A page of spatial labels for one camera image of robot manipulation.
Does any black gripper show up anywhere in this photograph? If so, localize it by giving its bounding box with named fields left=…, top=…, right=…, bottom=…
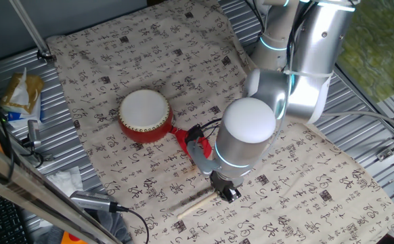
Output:
left=209, top=171, right=244, bottom=204

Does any light wooden drumstick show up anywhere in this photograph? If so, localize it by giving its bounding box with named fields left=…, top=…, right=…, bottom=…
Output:
left=176, top=191, right=219, bottom=220

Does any red drum with white head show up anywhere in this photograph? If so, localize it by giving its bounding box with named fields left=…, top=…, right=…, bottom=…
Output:
left=117, top=88, right=174, bottom=144

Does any beige calligraphy print cloth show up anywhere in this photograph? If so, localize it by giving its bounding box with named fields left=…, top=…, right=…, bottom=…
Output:
left=45, top=0, right=394, bottom=244

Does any crumpled white tissue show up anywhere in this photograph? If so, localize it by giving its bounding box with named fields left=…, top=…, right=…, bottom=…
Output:
left=46, top=165, right=85, bottom=198

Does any orange emergency stop box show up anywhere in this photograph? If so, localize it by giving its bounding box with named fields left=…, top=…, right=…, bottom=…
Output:
left=60, top=231, right=87, bottom=244

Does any black device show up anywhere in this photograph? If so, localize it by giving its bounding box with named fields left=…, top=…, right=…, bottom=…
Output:
left=26, top=119, right=42, bottom=149

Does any green textured mat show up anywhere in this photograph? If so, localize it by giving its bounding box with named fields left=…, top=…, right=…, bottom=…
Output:
left=337, top=0, right=394, bottom=104

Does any thin metal pole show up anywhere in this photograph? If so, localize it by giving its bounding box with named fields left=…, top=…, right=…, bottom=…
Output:
left=8, top=0, right=55, bottom=62

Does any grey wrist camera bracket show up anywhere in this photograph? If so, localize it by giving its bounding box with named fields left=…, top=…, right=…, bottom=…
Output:
left=185, top=139, right=222, bottom=176

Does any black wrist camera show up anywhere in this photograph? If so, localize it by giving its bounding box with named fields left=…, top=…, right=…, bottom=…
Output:
left=185, top=124, right=205, bottom=144

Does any black camera cable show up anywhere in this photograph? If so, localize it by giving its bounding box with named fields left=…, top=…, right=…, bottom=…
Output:
left=125, top=208, right=150, bottom=244

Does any silver camera with black plug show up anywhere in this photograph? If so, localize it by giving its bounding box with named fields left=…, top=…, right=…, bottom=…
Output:
left=69, top=190, right=129, bottom=214

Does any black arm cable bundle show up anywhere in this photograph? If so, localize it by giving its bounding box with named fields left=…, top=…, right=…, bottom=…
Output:
left=244, top=0, right=308, bottom=68

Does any aluminium frame bar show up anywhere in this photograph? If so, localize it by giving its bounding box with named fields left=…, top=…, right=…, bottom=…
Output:
left=0, top=134, right=123, bottom=244

